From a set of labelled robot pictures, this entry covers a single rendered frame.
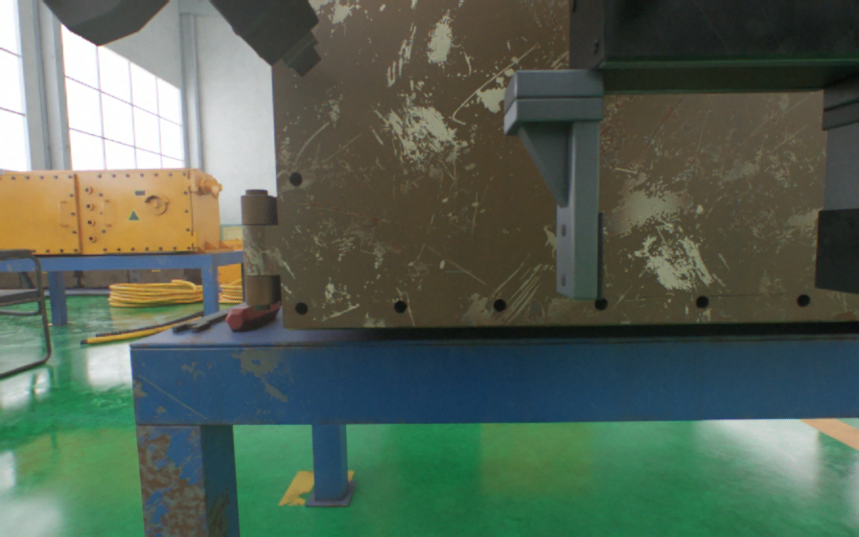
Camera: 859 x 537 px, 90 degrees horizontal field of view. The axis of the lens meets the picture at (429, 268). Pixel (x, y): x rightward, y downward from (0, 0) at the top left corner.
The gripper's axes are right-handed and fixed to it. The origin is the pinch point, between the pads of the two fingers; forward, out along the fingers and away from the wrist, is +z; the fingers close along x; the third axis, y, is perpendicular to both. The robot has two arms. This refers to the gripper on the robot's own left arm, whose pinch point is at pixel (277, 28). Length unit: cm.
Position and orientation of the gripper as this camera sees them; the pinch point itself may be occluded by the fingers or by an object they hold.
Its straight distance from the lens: 46.7
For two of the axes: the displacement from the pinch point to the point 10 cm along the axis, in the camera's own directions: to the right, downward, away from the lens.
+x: -6.6, -7.5, -0.5
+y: 7.5, -6.5, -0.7
